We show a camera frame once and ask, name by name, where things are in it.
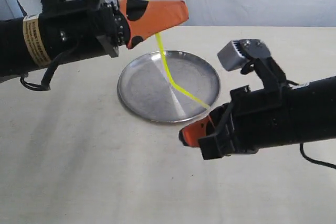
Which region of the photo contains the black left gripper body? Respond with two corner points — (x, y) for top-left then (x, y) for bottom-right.
(39, 0), (130, 58)

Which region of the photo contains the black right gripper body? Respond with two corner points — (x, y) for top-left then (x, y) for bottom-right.
(198, 86), (291, 160)

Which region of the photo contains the yellow-green flexible strip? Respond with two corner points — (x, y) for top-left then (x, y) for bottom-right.
(155, 33), (210, 109)

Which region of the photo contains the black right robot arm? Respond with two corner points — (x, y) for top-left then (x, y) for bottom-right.
(179, 77), (335, 160)

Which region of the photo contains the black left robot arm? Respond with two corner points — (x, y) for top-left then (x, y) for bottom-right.
(1, 0), (188, 77)

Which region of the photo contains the round silver metal plate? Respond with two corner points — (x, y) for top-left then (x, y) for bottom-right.
(117, 50), (221, 123)

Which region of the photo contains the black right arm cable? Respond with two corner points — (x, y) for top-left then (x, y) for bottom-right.
(299, 142), (336, 170)

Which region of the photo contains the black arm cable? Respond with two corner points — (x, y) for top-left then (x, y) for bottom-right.
(299, 142), (336, 170)
(19, 50), (79, 91)

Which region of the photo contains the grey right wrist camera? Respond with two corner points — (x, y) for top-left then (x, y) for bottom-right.
(217, 39), (271, 71)

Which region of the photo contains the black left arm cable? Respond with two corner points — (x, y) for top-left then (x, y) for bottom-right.
(19, 50), (79, 91)

